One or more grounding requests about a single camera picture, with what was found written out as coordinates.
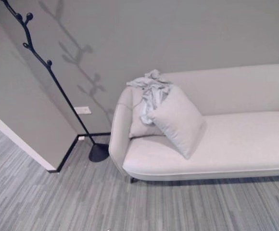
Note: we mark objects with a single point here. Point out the black sofa leg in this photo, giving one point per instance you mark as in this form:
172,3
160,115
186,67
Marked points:
133,180

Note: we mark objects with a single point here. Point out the black branch-shaped coat rack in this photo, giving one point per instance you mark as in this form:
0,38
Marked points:
57,83

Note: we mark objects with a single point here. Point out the white fabric sofa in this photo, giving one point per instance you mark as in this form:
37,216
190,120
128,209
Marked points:
238,142

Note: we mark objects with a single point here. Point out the cream square cushion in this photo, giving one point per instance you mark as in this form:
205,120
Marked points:
137,125

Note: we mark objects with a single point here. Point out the crumpled light grey garment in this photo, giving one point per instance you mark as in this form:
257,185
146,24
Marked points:
151,93

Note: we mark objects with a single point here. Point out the light grey square cushion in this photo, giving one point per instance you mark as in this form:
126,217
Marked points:
178,122

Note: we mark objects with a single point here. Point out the black skirting board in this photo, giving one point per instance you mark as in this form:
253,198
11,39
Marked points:
69,150

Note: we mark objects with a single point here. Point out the white wall socket plate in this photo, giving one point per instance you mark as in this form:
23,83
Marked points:
82,110

